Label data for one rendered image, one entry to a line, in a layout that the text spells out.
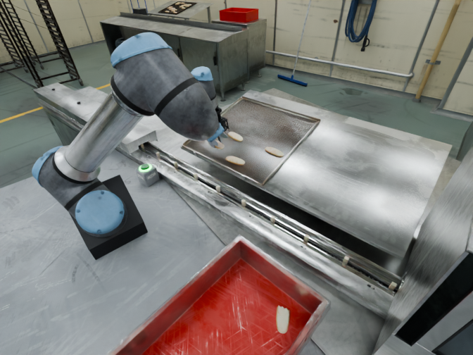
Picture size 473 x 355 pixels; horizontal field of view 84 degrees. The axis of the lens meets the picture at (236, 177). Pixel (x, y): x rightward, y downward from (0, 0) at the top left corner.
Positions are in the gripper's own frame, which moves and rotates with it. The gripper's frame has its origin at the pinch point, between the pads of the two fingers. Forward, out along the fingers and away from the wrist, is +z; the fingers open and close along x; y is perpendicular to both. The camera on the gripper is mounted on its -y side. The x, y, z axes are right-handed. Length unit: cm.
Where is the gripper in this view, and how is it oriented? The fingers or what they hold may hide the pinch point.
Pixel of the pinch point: (215, 142)
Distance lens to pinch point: 123.4
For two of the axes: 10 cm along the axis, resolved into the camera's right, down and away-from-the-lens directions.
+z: 1.5, 6.7, 7.3
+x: 6.7, -6.1, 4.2
